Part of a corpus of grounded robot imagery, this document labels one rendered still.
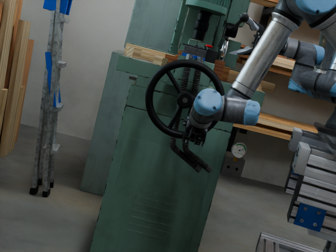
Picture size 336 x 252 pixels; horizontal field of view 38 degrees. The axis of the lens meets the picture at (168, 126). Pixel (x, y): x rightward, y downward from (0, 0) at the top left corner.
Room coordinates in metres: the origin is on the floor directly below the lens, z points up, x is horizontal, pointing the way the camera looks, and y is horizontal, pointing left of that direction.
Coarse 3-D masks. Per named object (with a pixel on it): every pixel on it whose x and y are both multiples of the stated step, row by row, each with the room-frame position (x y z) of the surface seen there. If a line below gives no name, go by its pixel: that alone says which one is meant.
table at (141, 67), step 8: (120, 56) 1.95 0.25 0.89; (128, 56) 2.01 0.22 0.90; (120, 64) 1.95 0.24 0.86; (128, 64) 1.95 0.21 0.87; (136, 64) 1.95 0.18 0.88; (144, 64) 1.95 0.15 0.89; (152, 64) 1.95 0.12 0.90; (128, 72) 1.95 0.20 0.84; (136, 72) 1.95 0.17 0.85; (144, 72) 1.95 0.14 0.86; (152, 72) 1.95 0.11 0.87; (160, 80) 1.95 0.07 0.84; (168, 80) 1.86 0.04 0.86; (176, 80) 1.86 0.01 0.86; (200, 88) 1.86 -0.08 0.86; (224, 88) 1.96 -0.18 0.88; (256, 96) 1.96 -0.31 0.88
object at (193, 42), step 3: (189, 39) 2.07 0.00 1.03; (192, 39) 2.07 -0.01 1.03; (189, 42) 2.07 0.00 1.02; (192, 42) 2.07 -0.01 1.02; (195, 42) 2.07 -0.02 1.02; (198, 42) 2.07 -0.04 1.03; (201, 42) 2.07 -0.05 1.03; (204, 42) 2.07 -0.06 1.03; (198, 45) 2.07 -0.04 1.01; (201, 45) 2.07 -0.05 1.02; (204, 45) 2.07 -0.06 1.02; (204, 48) 2.09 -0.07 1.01
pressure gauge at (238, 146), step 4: (232, 144) 1.92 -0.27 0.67; (236, 144) 1.90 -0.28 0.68; (240, 144) 1.90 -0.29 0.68; (244, 144) 1.90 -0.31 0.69; (232, 148) 1.90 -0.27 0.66; (236, 148) 1.90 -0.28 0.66; (240, 148) 1.90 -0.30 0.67; (244, 148) 1.90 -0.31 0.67; (232, 152) 1.90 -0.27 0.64; (236, 152) 1.90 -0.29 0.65; (240, 152) 1.90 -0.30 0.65; (244, 152) 1.90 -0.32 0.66; (236, 156) 1.90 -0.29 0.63; (240, 156) 1.90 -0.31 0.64; (236, 160) 1.92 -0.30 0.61
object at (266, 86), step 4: (152, 52) 2.11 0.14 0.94; (152, 56) 2.11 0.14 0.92; (160, 56) 2.11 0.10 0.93; (164, 56) 2.11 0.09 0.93; (148, 60) 2.11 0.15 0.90; (152, 60) 2.11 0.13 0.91; (228, 76) 2.11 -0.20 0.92; (232, 76) 2.11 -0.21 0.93; (228, 80) 2.11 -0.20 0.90; (232, 80) 2.11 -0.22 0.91; (260, 84) 2.12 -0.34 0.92; (264, 84) 2.12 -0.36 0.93; (268, 84) 2.12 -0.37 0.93; (272, 84) 2.12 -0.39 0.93; (264, 88) 2.12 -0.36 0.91; (268, 88) 2.12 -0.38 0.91; (272, 88) 2.12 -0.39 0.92; (272, 92) 2.12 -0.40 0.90
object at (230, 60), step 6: (228, 42) 2.27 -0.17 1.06; (234, 42) 2.27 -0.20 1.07; (240, 42) 2.27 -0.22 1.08; (228, 48) 2.27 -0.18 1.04; (234, 48) 2.27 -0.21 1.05; (228, 54) 2.27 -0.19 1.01; (228, 60) 2.27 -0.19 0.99; (234, 60) 2.27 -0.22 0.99; (228, 66) 2.28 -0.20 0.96; (234, 66) 2.28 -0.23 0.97
